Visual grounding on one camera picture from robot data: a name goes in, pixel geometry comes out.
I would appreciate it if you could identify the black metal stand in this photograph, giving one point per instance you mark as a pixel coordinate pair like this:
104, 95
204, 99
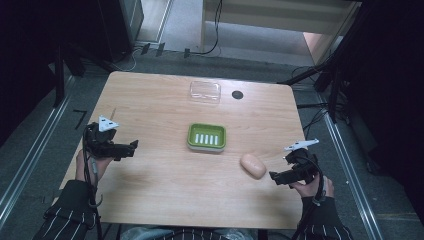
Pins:
333, 76

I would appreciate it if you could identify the green soap dish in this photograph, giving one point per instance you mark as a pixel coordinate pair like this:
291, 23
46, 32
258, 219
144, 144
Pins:
206, 138

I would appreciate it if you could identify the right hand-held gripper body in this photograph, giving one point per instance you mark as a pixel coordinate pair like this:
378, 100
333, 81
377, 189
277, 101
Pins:
301, 163

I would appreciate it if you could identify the metal floor rail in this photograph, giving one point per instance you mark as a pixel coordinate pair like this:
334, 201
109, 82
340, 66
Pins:
350, 173
30, 160

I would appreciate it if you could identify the person's right hand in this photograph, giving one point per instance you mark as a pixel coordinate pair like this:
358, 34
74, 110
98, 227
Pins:
311, 190

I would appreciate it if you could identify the beige soap bar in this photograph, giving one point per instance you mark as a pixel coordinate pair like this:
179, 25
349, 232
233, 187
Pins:
253, 166

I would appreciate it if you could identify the black cabinet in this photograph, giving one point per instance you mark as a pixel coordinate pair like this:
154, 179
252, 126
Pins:
118, 28

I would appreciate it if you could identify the person's left hand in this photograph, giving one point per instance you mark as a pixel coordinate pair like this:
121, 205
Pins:
100, 165

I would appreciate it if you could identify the black round table grommet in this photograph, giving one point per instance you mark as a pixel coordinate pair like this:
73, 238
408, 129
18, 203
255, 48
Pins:
237, 95

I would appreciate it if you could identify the light wooden shelf unit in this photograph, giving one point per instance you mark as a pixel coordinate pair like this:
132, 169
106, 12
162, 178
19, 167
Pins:
276, 23

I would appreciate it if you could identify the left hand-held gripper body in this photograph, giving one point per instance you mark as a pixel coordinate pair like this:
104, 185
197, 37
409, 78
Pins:
100, 141

